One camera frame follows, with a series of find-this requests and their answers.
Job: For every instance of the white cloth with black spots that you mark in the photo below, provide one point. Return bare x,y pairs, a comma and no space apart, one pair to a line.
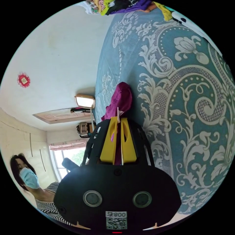
194,27

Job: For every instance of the person's body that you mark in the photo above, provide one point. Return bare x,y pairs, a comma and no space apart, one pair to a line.
45,200

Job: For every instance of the window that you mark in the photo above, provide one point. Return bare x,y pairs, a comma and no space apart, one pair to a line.
60,159

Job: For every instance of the pink curtain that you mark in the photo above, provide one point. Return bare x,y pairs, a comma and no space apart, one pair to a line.
68,144

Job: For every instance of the bed with teal patterned quilt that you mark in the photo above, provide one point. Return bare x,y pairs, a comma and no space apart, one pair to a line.
192,113

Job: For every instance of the red round wall ornament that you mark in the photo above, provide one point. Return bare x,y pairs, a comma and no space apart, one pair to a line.
23,80

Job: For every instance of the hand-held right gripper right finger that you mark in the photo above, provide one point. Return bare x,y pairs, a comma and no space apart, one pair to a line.
129,148

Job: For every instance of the pile of clothes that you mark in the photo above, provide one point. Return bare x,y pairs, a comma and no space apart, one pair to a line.
126,5

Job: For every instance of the patterned bag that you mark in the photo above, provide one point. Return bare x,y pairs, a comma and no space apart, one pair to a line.
84,129

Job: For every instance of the pink short sleeve shirt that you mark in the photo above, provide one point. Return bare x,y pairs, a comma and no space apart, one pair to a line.
123,97

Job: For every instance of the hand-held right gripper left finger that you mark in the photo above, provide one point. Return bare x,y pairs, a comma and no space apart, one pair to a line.
107,146

